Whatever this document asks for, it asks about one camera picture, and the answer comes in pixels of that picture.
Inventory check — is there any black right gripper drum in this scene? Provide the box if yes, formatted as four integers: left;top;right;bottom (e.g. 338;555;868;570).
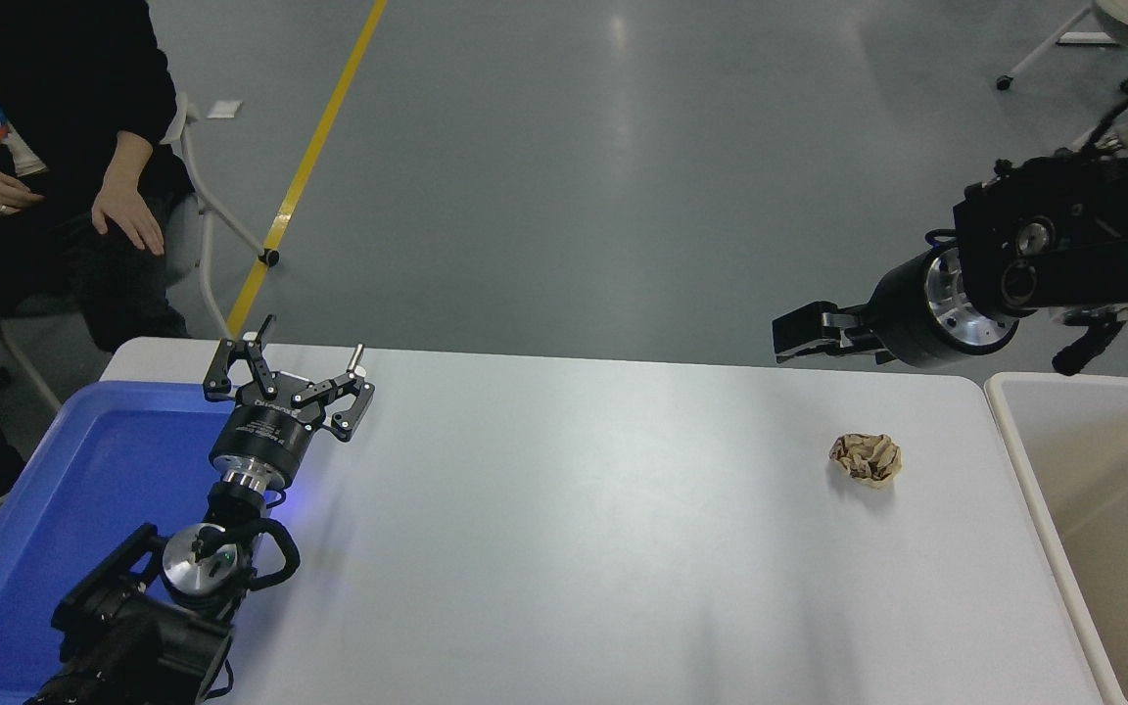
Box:
865;249;1002;369

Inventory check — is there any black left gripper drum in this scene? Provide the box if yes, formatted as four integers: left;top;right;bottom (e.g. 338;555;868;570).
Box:
210;378;331;475

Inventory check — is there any person's left hand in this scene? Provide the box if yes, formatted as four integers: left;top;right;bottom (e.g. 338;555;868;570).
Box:
91;182;166;258

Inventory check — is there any crumpled tan paper ball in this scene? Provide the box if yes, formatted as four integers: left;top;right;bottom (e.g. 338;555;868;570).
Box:
828;433;903;489

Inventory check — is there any white office chair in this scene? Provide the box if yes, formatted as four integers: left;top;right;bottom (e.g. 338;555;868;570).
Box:
995;0;1128;95
0;92;282;412

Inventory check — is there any blue plastic tray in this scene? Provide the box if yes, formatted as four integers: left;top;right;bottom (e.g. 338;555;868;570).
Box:
0;381;244;705

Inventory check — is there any large pale bin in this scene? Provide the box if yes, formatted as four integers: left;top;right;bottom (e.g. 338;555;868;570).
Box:
985;370;1128;705

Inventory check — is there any person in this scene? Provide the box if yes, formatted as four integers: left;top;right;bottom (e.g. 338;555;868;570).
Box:
0;0;196;505

